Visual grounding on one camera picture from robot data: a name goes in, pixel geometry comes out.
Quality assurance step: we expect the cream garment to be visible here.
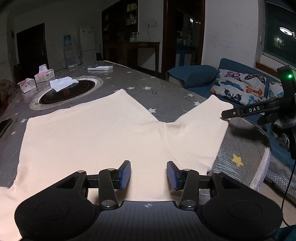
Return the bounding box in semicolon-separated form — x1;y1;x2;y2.
1;90;232;240

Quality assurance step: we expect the gloved right hand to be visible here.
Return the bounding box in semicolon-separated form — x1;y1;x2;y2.
270;118;295;150

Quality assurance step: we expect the butterfly print cushion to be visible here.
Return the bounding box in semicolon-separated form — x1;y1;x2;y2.
210;69;266;105

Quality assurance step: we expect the round black induction cooktop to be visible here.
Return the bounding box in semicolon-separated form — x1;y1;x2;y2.
30;76;103;110

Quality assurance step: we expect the loose white tissue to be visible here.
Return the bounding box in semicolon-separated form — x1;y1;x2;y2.
49;76;79;92

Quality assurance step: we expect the white remote control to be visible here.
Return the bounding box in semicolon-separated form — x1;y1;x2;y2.
87;65;113;71

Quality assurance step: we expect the black smartphone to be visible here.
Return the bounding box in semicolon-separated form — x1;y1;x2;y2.
0;118;13;138

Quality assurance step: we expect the small flat packet on table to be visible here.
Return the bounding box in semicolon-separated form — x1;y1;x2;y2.
68;64;77;69

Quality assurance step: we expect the pink tissue box with tissue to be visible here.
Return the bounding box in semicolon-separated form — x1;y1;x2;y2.
34;64;55;83

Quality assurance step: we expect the dark wooden side table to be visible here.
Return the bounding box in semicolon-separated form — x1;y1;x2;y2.
123;41;160;73

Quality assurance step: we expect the water dispenser with blue bottle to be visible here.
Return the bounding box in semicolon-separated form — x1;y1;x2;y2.
63;35;75;68

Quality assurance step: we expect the strawberry print pet bed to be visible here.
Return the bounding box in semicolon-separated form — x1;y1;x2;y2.
0;79;18;104

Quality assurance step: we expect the white refrigerator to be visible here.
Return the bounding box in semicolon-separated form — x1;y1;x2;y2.
79;26;96;64

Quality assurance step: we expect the dark entrance door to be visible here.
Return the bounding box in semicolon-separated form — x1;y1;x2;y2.
16;23;49;79

